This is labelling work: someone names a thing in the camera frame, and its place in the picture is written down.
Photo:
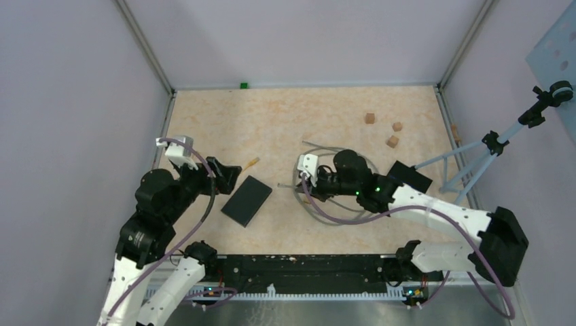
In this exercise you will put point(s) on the black blue switch box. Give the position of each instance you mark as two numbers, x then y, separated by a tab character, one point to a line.
409	176

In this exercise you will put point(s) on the wooden cube near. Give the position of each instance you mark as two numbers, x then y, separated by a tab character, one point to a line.
392	141

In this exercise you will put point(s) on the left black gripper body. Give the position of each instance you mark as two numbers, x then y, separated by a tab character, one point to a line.
217	183

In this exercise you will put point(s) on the light blue perforated panel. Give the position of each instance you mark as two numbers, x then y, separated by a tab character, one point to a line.
553	58

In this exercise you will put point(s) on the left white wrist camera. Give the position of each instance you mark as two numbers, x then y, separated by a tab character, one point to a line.
177	154

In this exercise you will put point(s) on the black network switch box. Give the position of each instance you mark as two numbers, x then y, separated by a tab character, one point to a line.
244	204

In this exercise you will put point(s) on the wooden cube far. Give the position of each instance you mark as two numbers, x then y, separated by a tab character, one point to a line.
369	118

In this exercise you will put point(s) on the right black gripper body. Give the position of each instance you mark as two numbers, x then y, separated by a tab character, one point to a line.
327	184

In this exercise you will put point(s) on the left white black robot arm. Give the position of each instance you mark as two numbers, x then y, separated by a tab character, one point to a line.
142	246

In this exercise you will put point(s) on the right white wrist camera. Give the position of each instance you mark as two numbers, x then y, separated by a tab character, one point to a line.
307	167

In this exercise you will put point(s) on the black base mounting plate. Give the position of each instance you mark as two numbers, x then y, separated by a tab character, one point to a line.
315	274

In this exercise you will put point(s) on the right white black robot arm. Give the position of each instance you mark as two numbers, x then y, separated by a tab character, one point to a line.
491	243

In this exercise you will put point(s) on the wooden cube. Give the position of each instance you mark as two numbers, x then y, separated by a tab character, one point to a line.
397	126
369	118
392	141

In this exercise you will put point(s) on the light blue tripod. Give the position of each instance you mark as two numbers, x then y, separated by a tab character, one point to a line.
495	143

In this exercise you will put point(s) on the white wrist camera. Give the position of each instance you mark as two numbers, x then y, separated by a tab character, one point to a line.
177	154
307	167

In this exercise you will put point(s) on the wooden cube middle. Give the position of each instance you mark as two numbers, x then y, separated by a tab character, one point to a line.
397	126

